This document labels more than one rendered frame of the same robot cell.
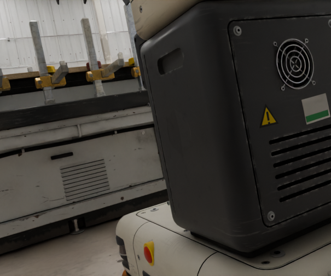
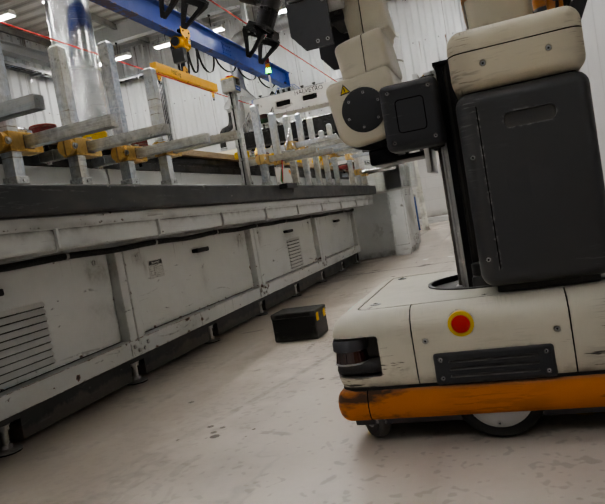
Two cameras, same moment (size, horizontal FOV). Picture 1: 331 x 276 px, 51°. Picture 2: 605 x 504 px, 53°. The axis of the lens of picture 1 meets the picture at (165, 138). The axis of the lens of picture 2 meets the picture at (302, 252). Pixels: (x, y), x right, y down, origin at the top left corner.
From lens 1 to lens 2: 1.14 m
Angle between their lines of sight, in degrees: 45
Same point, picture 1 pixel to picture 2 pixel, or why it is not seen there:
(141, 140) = (92, 275)
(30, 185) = not seen: outside the picture
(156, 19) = (510, 75)
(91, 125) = (71, 233)
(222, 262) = (585, 287)
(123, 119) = (109, 229)
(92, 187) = (30, 359)
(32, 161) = not seen: outside the picture
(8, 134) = not seen: outside the picture
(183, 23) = (563, 83)
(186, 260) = (540, 300)
